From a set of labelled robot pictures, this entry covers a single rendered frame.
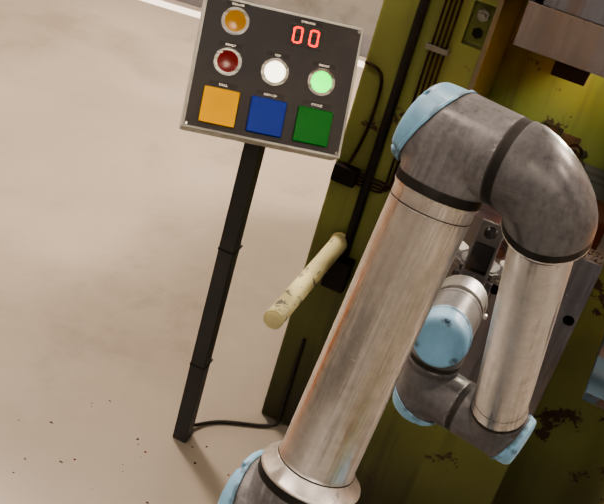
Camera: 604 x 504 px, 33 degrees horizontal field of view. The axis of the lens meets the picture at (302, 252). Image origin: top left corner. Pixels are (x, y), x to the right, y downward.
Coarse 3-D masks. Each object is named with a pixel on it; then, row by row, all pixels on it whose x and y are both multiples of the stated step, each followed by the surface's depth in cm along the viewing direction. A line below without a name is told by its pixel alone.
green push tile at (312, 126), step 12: (300, 108) 215; (312, 108) 215; (300, 120) 215; (312, 120) 215; (324, 120) 216; (300, 132) 215; (312, 132) 215; (324, 132) 216; (312, 144) 216; (324, 144) 216
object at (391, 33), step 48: (384, 0) 230; (432, 0) 226; (480, 0) 222; (384, 48) 235; (480, 48) 228; (384, 96) 239; (384, 144) 244; (336, 192) 254; (384, 192) 249; (288, 336) 276
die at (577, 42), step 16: (528, 16) 206; (544, 16) 205; (560, 16) 204; (528, 32) 207; (544, 32) 206; (560, 32) 205; (576, 32) 204; (592, 32) 203; (528, 48) 209; (544, 48) 208; (560, 48) 206; (576, 48) 205; (592, 48) 204; (576, 64) 206; (592, 64) 205
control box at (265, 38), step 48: (240, 0) 213; (240, 48) 213; (288, 48) 214; (336, 48) 216; (192, 96) 212; (240, 96) 213; (288, 96) 215; (336, 96) 217; (288, 144) 215; (336, 144) 217
